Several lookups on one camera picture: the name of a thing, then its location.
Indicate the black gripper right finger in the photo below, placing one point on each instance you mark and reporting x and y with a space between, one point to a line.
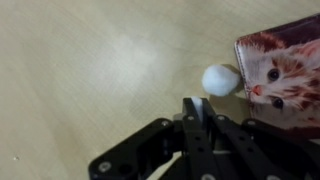
266 150

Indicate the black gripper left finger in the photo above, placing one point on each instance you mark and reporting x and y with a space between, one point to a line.
140 146

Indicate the white marshmallow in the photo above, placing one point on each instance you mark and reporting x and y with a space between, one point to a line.
220 80

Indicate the kitten print wallet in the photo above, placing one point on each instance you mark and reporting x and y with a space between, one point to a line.
283 66

